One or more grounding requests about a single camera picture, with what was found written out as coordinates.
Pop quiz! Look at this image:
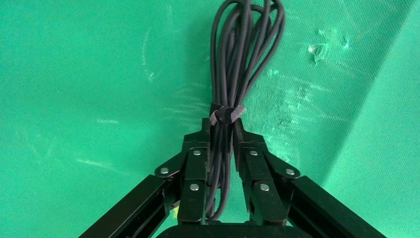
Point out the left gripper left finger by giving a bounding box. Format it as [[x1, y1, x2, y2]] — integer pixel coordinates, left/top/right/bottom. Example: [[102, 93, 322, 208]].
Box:
[[78, 118, 212, 238]]

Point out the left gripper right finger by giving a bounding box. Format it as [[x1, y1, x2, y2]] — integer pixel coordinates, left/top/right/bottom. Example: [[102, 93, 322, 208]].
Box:
[[231, 118, 388, 238]]

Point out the black data cable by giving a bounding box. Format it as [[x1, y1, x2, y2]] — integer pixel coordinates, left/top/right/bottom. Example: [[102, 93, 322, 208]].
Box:
[[204, 0, 286, 221]]

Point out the green table cloth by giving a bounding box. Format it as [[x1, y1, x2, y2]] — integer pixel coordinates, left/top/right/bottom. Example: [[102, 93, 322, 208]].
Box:
[[0, 0, 420, 238]]

